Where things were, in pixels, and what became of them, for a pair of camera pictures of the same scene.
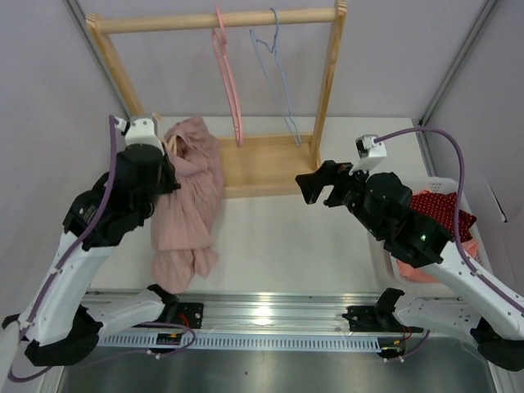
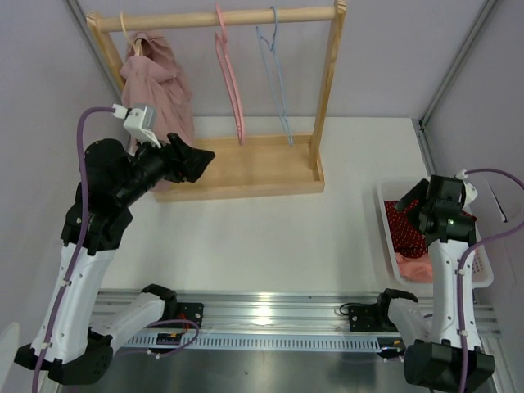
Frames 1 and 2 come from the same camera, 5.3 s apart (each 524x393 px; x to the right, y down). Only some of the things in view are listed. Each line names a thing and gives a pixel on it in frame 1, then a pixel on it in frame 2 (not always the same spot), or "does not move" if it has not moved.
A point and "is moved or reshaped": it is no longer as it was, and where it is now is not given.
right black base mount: (378, 318) does not move
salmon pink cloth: (417, 274) does not move
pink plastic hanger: (230, 79) does not move
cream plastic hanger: (172, 142) is moved or reshaped
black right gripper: (312, 184) to (419, 194)
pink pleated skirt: (184, 219) to (148, 78)
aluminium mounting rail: (263, 313) does not move
